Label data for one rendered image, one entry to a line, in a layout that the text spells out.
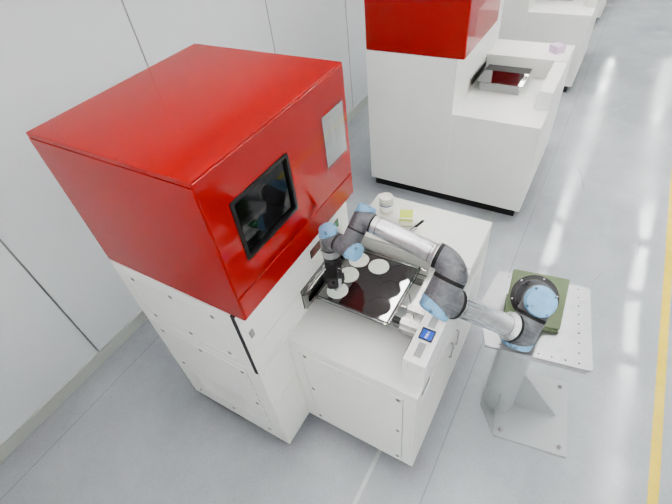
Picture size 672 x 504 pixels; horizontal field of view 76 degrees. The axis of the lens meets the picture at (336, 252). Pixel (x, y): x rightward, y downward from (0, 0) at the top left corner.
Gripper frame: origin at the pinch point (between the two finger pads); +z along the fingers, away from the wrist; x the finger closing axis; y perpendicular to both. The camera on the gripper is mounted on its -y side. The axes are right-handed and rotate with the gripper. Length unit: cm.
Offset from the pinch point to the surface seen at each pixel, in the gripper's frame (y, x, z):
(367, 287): 6.6, -13.9, 7.3
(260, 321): -23.0, 28.6, -10.5
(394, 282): 8.7, -26.5, 7.3
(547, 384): 1, -114, 96
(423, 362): -37, -33, 1
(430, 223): 41, -47, 1
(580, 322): -13, -104, 15
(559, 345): -24, -91, 15
